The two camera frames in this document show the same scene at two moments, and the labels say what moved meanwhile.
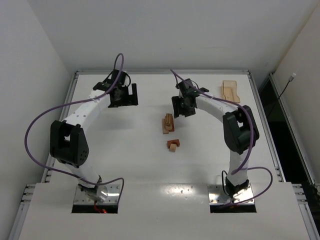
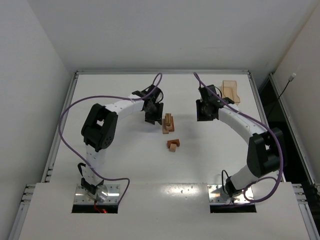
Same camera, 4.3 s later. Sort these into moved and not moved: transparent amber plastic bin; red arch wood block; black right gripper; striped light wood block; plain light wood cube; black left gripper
Moved: black right gripper; black left gripper
Not moved: red arch wood block; transparent amber plastic bin; striped light wood block; plain light wood cube
